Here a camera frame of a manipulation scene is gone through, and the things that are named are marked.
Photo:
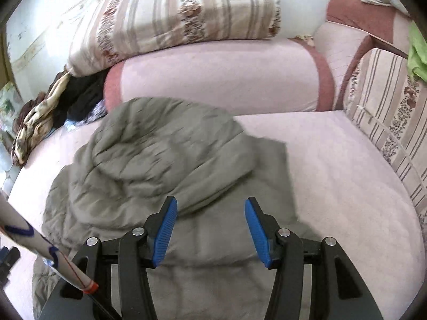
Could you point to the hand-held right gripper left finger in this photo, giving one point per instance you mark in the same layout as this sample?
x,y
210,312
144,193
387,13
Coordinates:
x,y
165,231

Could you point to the long striped floral cushion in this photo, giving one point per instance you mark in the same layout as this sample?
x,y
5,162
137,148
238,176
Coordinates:
x,y
393,123

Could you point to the white tube with blue marks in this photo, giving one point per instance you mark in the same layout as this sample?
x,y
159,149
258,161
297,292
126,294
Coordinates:
x,y
33,240

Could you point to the pile of dark clothes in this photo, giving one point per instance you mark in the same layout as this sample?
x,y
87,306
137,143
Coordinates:
x,y
88,100

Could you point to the green padded cloth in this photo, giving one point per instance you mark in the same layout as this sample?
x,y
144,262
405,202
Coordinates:
x,y
418,56

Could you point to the pink sofa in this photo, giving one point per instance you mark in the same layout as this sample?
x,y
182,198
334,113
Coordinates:
x,y
333,180

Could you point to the brown patterned blanket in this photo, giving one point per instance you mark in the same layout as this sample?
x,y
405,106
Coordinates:
x,y
36,123

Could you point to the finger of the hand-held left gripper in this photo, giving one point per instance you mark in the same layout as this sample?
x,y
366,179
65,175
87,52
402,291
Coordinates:
x,y
11,260

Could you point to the green floral pillow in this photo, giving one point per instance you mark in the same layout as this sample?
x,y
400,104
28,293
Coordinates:
x,y
10,106

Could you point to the short striped floral cushion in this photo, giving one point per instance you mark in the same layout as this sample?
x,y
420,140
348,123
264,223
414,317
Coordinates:
x,y
173,20

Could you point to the olive padded hooded jacket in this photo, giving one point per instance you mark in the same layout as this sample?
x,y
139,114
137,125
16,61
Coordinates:
x,y
150,160

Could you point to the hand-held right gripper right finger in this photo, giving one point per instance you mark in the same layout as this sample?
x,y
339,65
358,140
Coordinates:
x,y
258,235

